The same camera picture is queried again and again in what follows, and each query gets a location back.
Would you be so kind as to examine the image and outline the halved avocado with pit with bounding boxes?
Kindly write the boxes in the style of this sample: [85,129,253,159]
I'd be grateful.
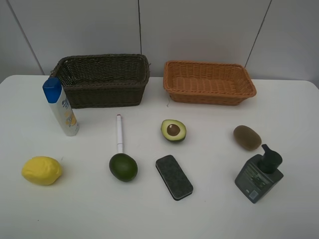
[160,119,187,142]

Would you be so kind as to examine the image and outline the white marker pen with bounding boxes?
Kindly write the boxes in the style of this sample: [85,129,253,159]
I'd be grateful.
[116,115,124,153]

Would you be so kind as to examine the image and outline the green lime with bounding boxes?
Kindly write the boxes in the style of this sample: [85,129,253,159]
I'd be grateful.
[109,153,138,182]

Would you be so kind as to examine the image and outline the black whiteboard eraser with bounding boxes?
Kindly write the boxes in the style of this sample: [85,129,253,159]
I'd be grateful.
[155,155,193,201]

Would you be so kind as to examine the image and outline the brown kiwi fruit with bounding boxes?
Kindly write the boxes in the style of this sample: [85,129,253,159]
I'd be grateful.
[233,125,262,151]

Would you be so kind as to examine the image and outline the blue capped white bottle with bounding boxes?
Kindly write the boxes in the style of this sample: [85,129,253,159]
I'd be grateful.
[42,77,79,136]

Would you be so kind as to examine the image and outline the dark grey pump bottle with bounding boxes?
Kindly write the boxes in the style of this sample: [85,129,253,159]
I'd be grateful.
[235,144,284,204]

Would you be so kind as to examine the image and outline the yellow lemon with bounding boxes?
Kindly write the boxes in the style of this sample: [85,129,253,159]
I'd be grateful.
[21,156,63,186]

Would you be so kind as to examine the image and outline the orange wicker basket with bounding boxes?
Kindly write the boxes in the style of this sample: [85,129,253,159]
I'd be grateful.
[163,60,257,106]

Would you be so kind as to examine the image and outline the dark brown wicker basket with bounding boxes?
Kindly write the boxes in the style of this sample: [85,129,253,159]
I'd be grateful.
[50,54,150,109]

